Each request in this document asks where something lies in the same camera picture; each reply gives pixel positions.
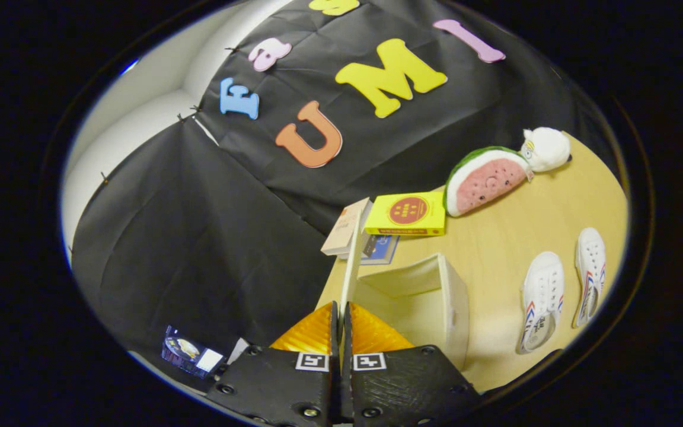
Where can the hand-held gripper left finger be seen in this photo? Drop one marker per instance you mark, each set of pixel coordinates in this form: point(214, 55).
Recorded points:
point(282, 385)

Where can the grey book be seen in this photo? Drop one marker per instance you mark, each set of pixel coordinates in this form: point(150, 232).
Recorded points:
point(370, 244)

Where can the black backdrop cloth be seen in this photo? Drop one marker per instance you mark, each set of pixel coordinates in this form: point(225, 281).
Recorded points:
point(199, 237)

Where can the beige book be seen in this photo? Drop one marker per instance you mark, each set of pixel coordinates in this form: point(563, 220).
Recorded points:
point(344, 228)

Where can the blue book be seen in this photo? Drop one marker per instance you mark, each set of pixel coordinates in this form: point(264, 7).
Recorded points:
point(384, 249)

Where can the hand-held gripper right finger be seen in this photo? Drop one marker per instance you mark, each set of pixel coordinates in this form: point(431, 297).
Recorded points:
point(401, 385)

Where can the white plush toy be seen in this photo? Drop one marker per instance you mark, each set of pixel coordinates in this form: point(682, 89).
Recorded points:
point(548, 148)

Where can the cream fabric storage box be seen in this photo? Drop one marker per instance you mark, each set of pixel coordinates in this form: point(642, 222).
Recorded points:
point(430, 296)

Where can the watermelon slice plush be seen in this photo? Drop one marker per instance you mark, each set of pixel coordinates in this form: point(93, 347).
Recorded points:
point(487, 181)

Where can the yellow book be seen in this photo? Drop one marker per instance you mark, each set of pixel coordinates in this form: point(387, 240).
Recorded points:
point(407, 213)

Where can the white canvas shoe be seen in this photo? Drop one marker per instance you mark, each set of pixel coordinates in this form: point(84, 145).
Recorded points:
point(542, 290)
point(590, 261)

